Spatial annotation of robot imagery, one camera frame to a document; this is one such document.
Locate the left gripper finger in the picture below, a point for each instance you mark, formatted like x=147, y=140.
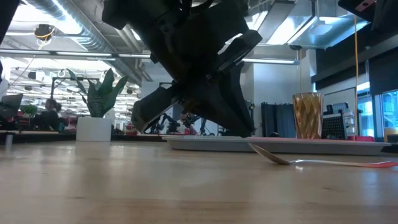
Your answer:
x=241, y=84
x=217, y=102

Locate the grey plastic tray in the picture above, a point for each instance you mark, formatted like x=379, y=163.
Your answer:
x=217, y=146

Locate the amber faceted plastic cup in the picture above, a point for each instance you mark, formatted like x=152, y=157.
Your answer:
x=308, y=115

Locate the pink round plate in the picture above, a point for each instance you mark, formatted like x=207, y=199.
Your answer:
x=360, y=138

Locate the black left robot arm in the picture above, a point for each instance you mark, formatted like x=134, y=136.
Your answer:
x=7, y=15

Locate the black background robot arm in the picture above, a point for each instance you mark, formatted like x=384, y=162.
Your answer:
x=164, y=124

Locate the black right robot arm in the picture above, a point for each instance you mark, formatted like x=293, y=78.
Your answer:
x=382, y=15

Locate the long ceiling light tube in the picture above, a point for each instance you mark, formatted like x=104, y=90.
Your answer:
x=270, y=61
x=77, y=54

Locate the dark curtain panel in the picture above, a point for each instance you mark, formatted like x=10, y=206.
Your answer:
x=278, y=121

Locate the black mesh chair back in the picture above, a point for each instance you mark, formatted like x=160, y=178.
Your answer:
x=334, y=126

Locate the green spiky plant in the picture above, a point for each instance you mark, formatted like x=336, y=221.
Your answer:
x=102, y=99

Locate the white plant pot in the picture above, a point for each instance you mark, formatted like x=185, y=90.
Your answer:
x=93, y=129

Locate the person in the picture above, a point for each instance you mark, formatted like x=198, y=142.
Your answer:
x=49, y=118

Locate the black aluminium table frame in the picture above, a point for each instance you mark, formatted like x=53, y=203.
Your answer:
x=46, y=137

